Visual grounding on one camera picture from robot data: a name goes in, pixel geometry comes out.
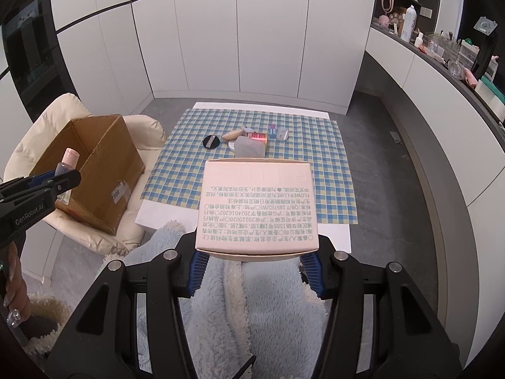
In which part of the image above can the black glass cabinet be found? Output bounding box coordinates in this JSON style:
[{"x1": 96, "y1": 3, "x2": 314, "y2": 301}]
[{"x1": 0, "y1": 0, "x2": 80, "y2": 129}]

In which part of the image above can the green and white box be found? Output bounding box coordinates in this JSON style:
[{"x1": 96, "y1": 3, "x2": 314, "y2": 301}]
[{"x1": 475, "y1": 76, "x2": 505, "y2": 108}]

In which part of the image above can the translucent plastic storage box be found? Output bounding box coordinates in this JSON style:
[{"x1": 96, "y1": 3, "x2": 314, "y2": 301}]
[{"x1": 235, "y1": 137, "x2": 266, "y2": 159}]

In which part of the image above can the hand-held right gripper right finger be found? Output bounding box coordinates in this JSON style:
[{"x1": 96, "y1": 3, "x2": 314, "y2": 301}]
[{"x1": 302, "y1": 235, "x2": 463, "y2": 379}]

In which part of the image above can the clear acrylic organizer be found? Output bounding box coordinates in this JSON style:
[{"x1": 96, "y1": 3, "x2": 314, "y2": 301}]
[{"x1": 428, "y1": 31, "x2": 460, "y2": 61}]

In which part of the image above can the person's left hand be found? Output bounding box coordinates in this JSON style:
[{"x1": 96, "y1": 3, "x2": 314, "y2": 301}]
[{"x1": 0, "y1": 240, "x2": 33, "y2": 329}]

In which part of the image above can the beige fluffy slipper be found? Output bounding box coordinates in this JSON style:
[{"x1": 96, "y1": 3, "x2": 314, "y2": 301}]
[{"x1": 23, "y1": 294, "x2": 74, "y2": 342}]

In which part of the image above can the black stand with metal plate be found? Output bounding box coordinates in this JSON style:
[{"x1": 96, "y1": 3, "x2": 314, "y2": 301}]
[{"x1": 472, "y1": 16, "x2": 498, "y2": 80}]

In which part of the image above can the light blue fleece robe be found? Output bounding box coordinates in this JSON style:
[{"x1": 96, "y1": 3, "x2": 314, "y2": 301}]
[{"x1": 100, "y1": 221, "x2": 337, "y2": 379}]

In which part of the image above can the cream padded armchair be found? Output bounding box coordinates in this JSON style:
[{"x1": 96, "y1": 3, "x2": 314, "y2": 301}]
[{"x1": 3, "y1": 93, "x2": 167, "y2": 257}]

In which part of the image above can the brown paper box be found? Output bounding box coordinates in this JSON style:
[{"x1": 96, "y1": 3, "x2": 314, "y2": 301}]
[{"x1": 394, "y1": 7, "x2": 408, "y2": 37}]

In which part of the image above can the white spray bottle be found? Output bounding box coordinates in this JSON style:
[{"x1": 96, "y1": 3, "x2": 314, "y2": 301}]
[{"x1": 402, "y1": 5, "x2": 417, "y2": 42}]

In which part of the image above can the large brown cardboard box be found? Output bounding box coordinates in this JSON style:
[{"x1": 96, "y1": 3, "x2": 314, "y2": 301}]
[{"x1": 31, "y1": 114, "x2": 146, "y2": 236}]

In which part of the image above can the white low table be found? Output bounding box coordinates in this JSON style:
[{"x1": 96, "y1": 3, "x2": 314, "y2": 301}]
[{"x1": 135, "y1": 102, "x2": 353, "y2": 253}]

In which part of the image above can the pink paw plush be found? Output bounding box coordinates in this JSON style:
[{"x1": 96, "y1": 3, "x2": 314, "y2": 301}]
[{"x1": 378, "y1": 13, "x2": 405, "y2": 33}]

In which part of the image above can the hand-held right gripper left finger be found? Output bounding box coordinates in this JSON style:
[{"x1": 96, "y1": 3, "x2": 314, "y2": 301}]
[{"x1": 44, "y1": 232, "x2": 211, "y2": 379}]

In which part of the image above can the blue yellow checkered cloth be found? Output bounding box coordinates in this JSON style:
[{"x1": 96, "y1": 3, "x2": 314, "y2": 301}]
[{"x1": 140, "y1": 108, "x2": 359, "y2": 226}]

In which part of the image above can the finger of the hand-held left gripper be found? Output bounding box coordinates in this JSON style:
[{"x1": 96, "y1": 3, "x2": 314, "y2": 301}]
[
  {"x1": 0, "y1": 170, "x2": 61, "y2": 202},
  {"x1": 21, "y1": 170, "x2": 82, "y2": 207}
]

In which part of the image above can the white drawer organizer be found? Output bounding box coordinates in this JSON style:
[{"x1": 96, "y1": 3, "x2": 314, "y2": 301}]
[{"x1": 457, "y1": 39, "x2": 480, "y2": 72}]

